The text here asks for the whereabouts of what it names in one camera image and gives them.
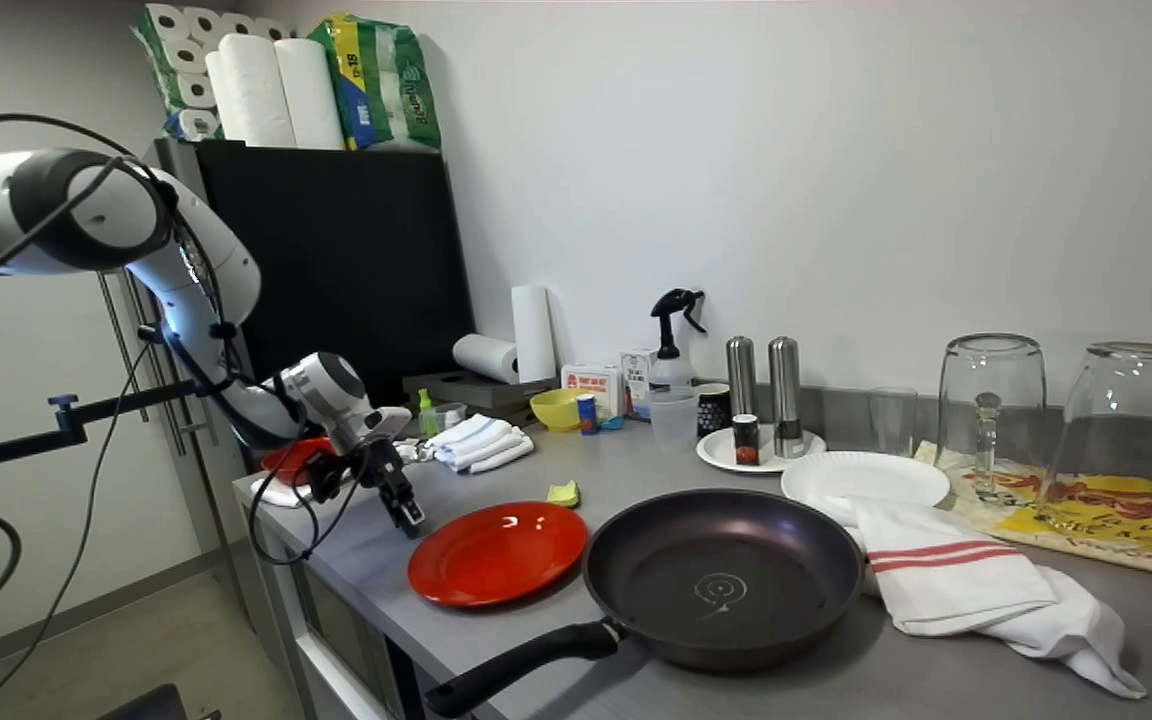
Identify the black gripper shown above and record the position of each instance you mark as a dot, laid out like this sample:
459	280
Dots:
388	474

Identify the red plate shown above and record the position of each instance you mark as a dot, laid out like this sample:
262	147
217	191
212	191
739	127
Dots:
497	556

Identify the small white plate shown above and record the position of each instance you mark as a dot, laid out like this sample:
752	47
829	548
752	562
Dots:
717	454

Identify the large white plate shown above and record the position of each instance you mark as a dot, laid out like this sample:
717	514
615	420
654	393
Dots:
860	481

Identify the folded towel blue stripes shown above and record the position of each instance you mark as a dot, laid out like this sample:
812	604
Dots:
476	441

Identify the small green bottle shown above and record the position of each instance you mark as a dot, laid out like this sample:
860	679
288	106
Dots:
431	416

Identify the gray tray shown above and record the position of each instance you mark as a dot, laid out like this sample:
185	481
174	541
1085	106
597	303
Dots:
471	398

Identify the red bowl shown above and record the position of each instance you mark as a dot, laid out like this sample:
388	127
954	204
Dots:
286	460

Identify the yellow green sponge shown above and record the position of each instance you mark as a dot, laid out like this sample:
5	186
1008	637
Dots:
560	494

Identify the white paper towel roll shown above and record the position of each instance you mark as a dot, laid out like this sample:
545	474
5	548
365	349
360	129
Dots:
485	358
534	335

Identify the yellow bowl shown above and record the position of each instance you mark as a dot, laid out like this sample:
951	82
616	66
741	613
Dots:
555	410

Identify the small blue jar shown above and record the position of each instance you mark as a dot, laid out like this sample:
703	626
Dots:
587	416

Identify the white first aid kit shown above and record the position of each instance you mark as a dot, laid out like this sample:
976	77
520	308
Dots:
588	387

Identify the small white printed box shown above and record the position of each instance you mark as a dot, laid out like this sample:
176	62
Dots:
637	387

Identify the black cabinet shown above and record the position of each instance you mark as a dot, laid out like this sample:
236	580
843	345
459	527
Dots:
360	252

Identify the spray bottle black trigger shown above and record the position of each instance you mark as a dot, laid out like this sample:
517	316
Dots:
674	360

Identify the silver metal rack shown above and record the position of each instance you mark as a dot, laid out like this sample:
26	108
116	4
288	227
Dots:
156	335

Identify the black frying pan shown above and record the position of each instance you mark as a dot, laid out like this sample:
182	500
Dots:
720	574

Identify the dark floor object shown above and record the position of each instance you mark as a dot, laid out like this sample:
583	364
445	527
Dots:
142	706

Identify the steel grinder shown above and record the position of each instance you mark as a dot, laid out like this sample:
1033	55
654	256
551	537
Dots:
741	374
786	383

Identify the black boom rod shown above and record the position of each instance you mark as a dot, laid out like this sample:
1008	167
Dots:
2	454

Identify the green yellow package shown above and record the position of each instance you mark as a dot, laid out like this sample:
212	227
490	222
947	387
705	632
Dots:
381	86

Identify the wrapped white paper roll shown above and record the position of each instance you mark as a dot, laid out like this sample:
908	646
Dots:
312	94
255	86

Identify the toilet paper pack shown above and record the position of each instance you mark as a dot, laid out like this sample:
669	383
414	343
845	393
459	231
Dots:
182	66

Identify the white towel red stripes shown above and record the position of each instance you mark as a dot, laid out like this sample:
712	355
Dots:
960	584

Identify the gray table frame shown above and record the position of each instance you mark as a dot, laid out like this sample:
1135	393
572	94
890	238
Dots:
337	672

